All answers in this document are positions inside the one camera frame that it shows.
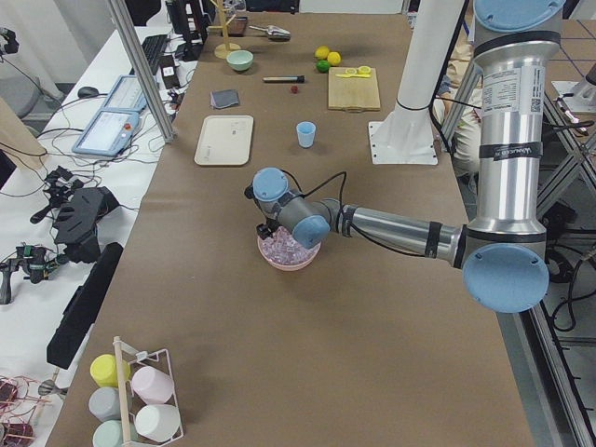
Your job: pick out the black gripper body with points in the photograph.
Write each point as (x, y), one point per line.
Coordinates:
(273, 223)

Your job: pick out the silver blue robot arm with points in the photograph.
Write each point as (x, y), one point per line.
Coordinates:
(501, 251)

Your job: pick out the pink bowl of ice cubes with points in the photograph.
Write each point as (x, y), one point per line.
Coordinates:
(283, 252)

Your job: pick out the light blue plastic cup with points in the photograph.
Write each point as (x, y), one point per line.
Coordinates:
(306, 132)

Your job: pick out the wooden cup tree stand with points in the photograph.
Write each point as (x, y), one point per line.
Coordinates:
(226, 15)

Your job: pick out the pink plastic cup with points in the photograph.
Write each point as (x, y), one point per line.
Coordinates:
(151, 385)

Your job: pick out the metal ice scoop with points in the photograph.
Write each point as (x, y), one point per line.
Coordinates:
(273, 32)

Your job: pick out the yellow plastic cup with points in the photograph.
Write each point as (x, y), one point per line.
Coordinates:
(103, 370)

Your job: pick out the white plastic cup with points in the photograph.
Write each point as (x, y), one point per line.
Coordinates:
(158, 422)

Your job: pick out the grey plastic cup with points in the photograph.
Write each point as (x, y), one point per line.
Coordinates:
(104, 404)

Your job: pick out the mint plastic cup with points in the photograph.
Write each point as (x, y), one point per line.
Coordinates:
(108, 434)

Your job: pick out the cream rabbit serving tray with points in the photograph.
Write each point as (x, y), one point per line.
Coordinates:
(224, 140)

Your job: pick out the grey folded cloth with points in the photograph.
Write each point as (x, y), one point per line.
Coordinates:
(222, 99)

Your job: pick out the steel muddler black tip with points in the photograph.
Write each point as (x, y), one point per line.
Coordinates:
(285, 79)

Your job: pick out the bamboo cutting board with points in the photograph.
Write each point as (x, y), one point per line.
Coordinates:
(352, 94)

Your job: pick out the mint green bowl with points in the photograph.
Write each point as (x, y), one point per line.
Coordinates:
(240, 60)

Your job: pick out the green lime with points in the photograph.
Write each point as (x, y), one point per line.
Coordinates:
(323, 66)

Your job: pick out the yellow lemon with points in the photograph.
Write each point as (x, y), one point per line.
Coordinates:
(334, 58)
(321, 53)

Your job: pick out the blue teach pendant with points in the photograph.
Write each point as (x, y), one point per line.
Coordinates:
(126, 94)
(107, 133)

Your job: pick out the lemon half slice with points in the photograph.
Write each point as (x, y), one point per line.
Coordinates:
(364, 70)

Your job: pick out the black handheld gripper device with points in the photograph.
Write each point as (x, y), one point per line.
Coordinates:
(80, 208)

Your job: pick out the black long bar device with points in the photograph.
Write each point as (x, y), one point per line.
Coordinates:
(83, 309)

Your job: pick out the black keyboard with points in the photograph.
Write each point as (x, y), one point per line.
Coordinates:
(154, 47)

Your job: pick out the black computer mouse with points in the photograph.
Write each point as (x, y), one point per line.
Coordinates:
(87, 92)

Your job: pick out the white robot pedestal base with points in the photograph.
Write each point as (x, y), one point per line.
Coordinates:
(406, 136)

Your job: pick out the white wire cup rack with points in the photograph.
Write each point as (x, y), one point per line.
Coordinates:
(128, 360)

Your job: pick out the aluminium frame post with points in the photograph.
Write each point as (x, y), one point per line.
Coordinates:
(130, 41)

